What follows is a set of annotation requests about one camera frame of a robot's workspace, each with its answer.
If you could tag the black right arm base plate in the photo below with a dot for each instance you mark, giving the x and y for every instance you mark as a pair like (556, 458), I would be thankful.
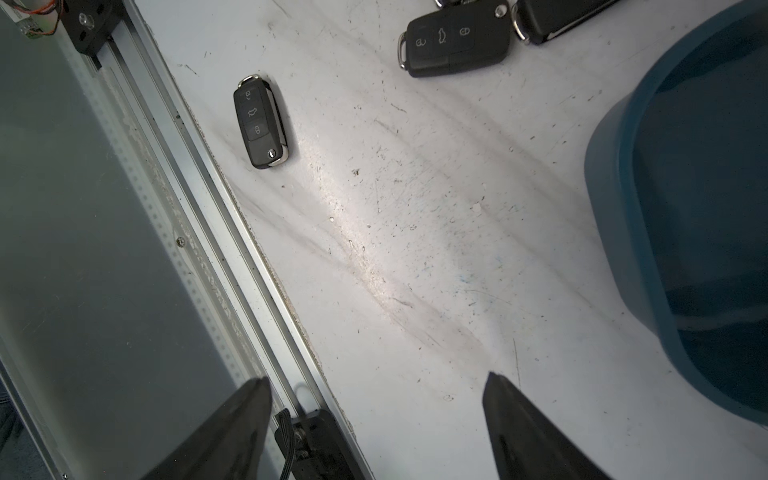
(314, 447)

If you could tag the black VW flip key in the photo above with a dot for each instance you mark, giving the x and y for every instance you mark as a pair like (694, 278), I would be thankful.
(459, 37)

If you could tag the lone black flip key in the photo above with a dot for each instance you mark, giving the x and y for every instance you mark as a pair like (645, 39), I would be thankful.
(260, 123)

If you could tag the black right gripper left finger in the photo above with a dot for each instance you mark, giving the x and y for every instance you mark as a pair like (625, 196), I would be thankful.
(229, 444)

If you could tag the teal plastic storage box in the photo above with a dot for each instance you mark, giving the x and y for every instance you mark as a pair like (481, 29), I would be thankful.
(676, 174)

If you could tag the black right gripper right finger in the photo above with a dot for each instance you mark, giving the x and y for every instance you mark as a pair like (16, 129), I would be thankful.
(525, 443)

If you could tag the aluminium frame rail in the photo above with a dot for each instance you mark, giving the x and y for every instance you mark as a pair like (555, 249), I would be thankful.
(261, 334)

